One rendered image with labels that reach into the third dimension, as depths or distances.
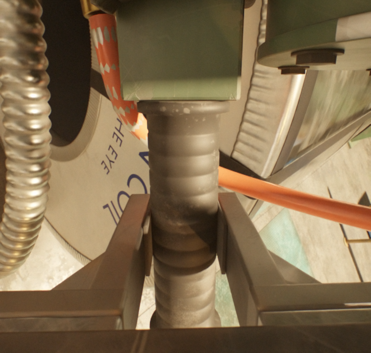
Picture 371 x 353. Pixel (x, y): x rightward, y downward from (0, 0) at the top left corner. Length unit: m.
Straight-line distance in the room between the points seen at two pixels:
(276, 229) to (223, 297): 0.87
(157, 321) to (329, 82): 0.33
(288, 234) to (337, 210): 2.57
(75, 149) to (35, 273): 0.85
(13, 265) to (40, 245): 1.19
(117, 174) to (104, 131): 0.08
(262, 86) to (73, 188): 0.54
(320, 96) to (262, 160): 0.13
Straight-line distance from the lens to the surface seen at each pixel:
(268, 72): 0.28
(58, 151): 0.71
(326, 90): 0.40
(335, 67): 0.18
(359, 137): 5.03
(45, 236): 1.39
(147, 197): 0.15
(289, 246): 2.73
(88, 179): 0.62
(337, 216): 0.18
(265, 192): 0.18
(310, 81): 0.30
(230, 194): 0.16
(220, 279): 1.98
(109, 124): 0.49
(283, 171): 0.35
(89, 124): 0.55
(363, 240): 3.87
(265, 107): 0.28
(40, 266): 1.38
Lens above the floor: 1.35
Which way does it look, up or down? 47 degrees down
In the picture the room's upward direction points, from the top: 70 degrees clockwise
